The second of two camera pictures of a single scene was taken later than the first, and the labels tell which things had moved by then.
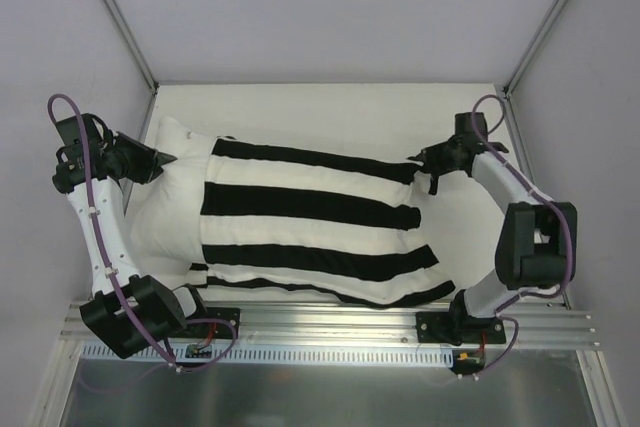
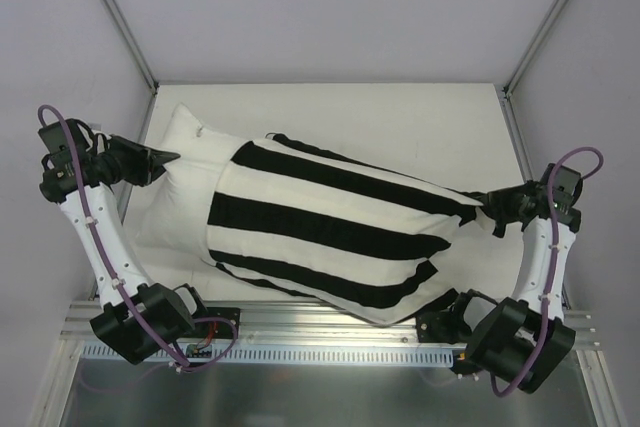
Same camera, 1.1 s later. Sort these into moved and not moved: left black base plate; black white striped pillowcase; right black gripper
Moved: black white striped pillowcase; right black gripper
Not moved: left black base plate
